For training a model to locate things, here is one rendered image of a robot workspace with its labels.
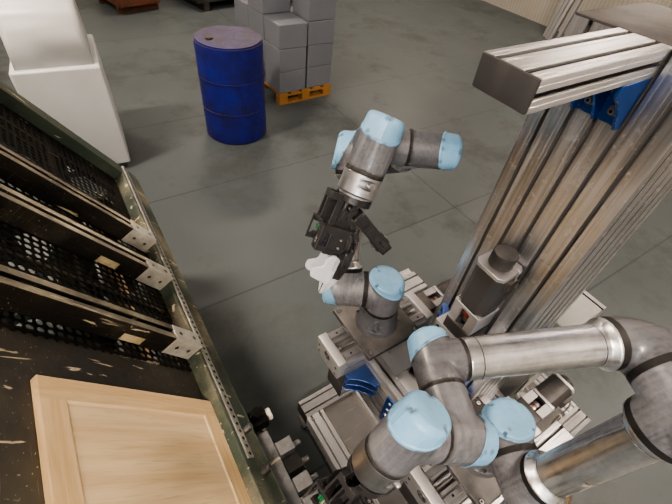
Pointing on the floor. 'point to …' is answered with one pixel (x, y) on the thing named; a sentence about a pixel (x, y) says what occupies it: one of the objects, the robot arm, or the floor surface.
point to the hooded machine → (62, 71)
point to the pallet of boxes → (293, 44)
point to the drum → (232, 83)
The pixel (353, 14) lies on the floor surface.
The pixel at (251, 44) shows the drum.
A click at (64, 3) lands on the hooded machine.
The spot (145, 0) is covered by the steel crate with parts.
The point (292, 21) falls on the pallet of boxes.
